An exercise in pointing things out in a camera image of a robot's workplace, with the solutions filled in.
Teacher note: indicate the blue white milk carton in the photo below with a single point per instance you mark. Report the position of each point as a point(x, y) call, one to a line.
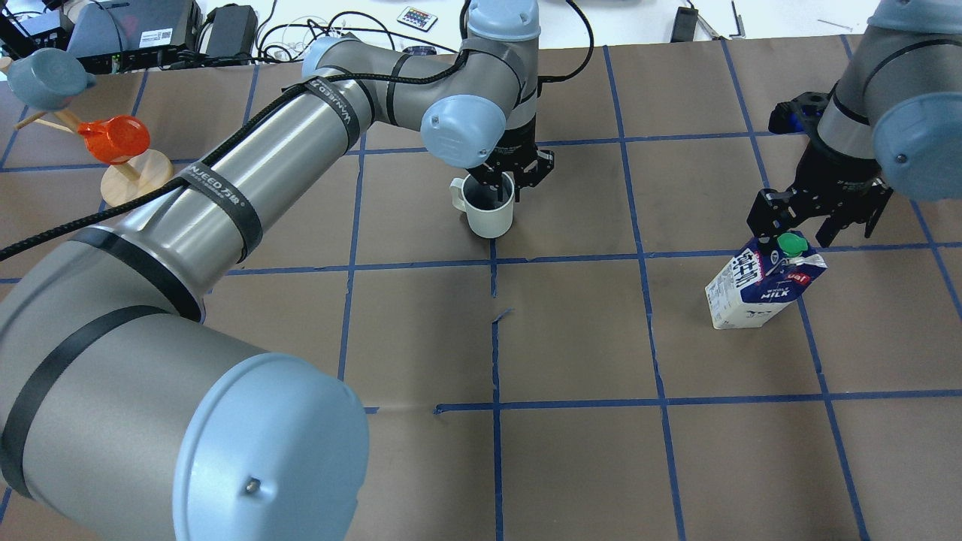
point(762, 280)

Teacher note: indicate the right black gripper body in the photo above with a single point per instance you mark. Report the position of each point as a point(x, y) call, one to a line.
point(833, 175)

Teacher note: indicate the white ceramic mug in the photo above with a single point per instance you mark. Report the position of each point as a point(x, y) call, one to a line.
point(484, 220)

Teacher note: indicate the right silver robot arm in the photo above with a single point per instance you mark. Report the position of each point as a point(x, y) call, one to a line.
point(892, 123)

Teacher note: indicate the small remote control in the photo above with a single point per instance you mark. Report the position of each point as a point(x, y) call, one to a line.
point(417, 19)

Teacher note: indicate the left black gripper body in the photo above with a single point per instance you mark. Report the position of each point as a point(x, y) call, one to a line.
point(517, 142)

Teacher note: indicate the black power adapter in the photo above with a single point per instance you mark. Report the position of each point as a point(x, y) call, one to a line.
point(230, 31)

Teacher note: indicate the blue-grey mug on stand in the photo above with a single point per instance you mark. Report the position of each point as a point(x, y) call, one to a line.
point(49, 79)

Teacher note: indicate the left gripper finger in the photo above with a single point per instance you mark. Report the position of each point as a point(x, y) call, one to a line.
point(488, 194)
point(520, 183)

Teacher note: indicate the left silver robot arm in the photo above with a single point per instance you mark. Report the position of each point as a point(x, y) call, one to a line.
point(124, 413)

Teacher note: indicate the grey electronics box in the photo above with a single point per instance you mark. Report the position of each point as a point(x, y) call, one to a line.
point(119, 36)

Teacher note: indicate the orange mug on stand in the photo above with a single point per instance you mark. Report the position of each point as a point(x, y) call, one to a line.
point(116, 140)

